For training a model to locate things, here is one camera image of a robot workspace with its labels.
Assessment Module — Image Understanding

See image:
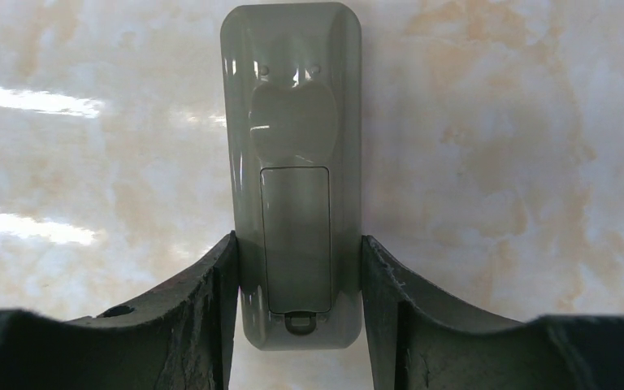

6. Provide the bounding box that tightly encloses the white remote control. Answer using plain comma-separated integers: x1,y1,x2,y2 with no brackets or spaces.
220,2,362,351

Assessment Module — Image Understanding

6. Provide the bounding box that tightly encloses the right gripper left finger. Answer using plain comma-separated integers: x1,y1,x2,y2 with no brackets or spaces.
0,233,238,389

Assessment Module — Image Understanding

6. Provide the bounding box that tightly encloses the grey remote battery cover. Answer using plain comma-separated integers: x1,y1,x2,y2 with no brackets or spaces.
260,167,332,336

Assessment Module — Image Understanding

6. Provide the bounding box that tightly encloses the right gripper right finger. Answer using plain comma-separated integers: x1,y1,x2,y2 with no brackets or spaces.
362,236,624,389

